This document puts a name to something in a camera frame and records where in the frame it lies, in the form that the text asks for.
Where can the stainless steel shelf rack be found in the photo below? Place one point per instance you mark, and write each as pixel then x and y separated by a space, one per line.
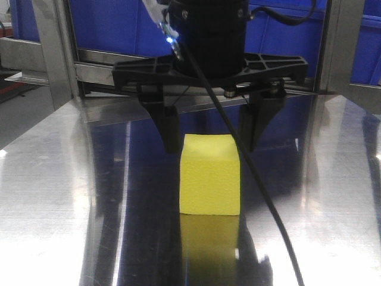
pixel 56 60

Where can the blue plastic bin far left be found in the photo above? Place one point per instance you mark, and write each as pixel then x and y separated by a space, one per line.
pixel 24 20

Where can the blue plastic bin centre-right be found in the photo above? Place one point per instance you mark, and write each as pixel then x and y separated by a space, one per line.
pixel 267 36

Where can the blue plastic bin far right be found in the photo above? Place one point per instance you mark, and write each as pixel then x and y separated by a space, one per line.
pixel 366 66

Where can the blue plastic bin centre-left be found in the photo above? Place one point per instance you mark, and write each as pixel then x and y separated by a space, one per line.
pixel 123 27

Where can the yellow foam block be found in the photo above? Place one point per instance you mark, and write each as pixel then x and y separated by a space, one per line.
pixel 210 176

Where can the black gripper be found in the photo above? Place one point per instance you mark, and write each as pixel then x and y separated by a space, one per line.
pixel 212 42

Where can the wrist camera board with LED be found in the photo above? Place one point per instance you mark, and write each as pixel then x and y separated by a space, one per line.
pixel 159 12

